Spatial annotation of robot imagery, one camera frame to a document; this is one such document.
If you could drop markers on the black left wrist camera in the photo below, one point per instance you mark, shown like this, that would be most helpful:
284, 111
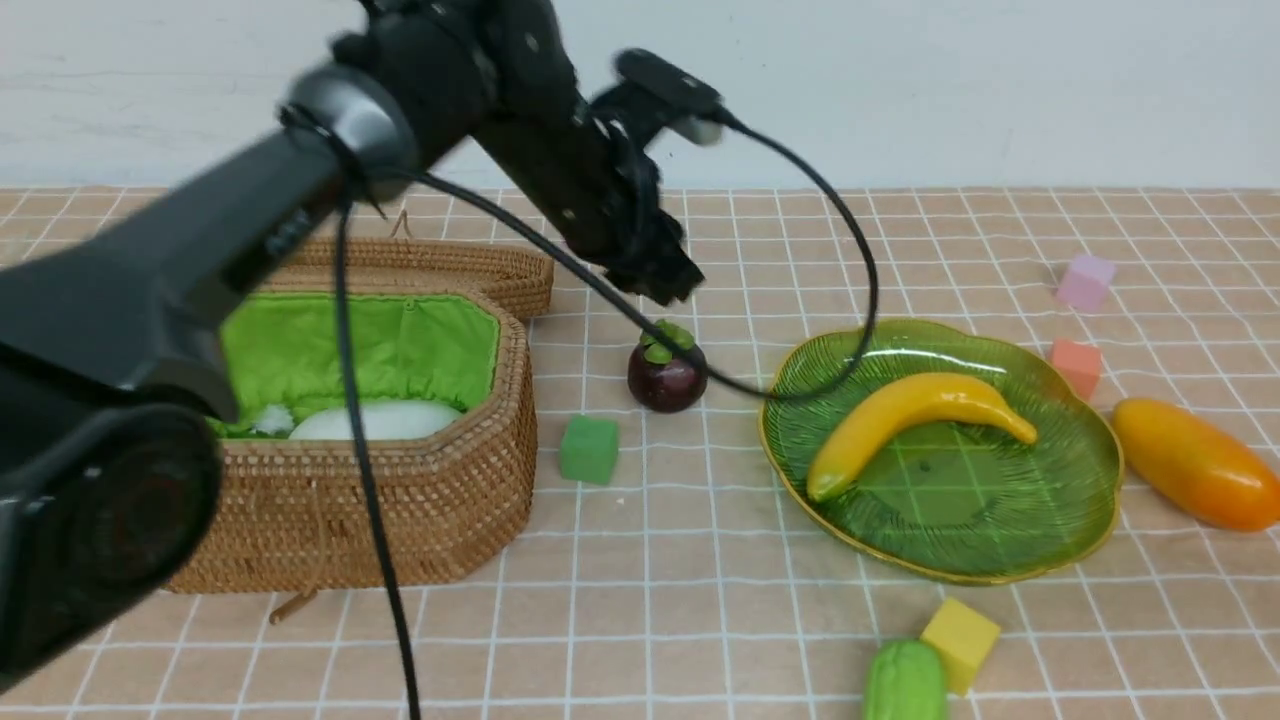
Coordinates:
685, 103

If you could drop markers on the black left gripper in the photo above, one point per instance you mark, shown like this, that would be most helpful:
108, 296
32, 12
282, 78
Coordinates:
582, 163

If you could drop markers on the green foam cube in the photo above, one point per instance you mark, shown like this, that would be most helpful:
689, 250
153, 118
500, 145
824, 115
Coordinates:
589, 450

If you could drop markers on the woven wicker basket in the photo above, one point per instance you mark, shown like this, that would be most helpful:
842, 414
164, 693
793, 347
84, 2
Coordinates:
292, 515

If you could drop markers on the orange toy mango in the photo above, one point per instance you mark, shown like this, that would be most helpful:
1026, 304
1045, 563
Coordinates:
1200, 468

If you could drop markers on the green fabric basket lining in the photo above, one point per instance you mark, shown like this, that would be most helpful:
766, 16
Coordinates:
282, 351

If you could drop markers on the green glass leaf plate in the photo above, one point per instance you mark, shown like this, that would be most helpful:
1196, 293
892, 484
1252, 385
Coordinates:
954, 502

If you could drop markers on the purple toy mangosteen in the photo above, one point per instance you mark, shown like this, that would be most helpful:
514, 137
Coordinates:
663, 382

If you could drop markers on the green toy cucumber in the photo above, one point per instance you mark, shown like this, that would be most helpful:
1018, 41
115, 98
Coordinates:
906, 680

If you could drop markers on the white fluff in basket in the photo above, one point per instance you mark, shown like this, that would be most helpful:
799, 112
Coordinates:
274, 421

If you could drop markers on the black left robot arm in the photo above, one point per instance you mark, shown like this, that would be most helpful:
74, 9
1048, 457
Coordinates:
112, 360

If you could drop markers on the orange foam cube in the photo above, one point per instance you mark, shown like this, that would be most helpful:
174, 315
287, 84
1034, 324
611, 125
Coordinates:
1081, 365

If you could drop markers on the woven wicker basket lid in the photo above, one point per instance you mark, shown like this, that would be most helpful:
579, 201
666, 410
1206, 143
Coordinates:
518, 280

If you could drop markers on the pink foam cube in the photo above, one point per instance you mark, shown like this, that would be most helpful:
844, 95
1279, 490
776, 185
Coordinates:
1086, 282

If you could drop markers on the yellow toy banana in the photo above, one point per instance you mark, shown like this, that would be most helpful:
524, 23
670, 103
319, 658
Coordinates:
912, 401

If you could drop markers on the yellow foam cube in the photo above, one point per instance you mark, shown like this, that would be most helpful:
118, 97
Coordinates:
963, 638

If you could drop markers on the beige checked tablecloth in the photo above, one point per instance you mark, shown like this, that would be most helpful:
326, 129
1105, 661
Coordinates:
692, 588

